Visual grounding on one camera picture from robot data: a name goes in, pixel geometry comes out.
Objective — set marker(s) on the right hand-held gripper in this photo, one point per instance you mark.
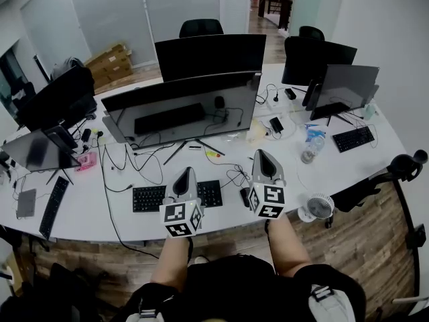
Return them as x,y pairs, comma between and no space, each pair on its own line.
273,200

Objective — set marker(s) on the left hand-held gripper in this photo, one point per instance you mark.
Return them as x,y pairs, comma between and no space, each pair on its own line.
174,213

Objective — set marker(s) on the black mouse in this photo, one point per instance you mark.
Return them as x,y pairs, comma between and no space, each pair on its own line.
244,196

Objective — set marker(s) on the person's left forearm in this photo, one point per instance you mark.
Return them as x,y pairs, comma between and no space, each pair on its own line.
171,263

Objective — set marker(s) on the person's right forearm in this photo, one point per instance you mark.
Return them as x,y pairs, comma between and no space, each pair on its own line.
288,247

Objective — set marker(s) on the black keyboard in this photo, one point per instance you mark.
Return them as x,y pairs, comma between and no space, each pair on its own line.
147,198
353,139
53,206

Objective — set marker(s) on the yellowish plastic bag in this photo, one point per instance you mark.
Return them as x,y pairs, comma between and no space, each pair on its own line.
257,131

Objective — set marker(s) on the black power adapter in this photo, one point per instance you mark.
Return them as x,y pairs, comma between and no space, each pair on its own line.
86,134
290,93
276,125

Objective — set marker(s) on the clear plastic bottle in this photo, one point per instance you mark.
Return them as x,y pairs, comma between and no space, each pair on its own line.
313,149

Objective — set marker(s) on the white desk fan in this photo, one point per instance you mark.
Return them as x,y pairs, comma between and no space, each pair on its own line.
318,208

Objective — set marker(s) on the white power strip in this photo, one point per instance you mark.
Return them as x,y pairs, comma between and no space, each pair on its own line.
278,103

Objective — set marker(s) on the person's white shoe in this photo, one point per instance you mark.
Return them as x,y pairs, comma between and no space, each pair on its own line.
200,259

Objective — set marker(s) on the large black monitor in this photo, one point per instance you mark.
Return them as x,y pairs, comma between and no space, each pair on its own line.
181,112

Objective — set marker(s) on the pink packet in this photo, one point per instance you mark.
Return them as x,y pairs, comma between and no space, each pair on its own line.
86,161

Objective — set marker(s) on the person's black clothing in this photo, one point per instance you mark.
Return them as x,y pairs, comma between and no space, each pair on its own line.
234,290

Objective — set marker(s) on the black computer monitor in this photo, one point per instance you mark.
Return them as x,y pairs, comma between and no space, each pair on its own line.
38,151
58,99
348,86
318,60

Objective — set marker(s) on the clear sanitizer bottle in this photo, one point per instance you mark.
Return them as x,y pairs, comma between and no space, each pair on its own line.
369,111

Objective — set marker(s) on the curved black monitor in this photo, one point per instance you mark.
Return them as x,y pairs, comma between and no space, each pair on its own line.
211,57

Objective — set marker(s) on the stack of cardboard boxes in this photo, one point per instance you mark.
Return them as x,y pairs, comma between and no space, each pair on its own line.
110,64

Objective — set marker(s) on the black bag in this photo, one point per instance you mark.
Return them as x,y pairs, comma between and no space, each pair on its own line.
67,290

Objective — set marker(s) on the grey flat box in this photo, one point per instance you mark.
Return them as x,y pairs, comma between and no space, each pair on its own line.
26,203

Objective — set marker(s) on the black office chair back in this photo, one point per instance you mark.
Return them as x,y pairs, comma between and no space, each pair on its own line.
201,27

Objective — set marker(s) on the grey jacket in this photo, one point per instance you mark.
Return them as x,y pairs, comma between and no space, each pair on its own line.
65,66

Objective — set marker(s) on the dark wooden table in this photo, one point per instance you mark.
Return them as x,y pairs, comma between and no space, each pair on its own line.
278,3

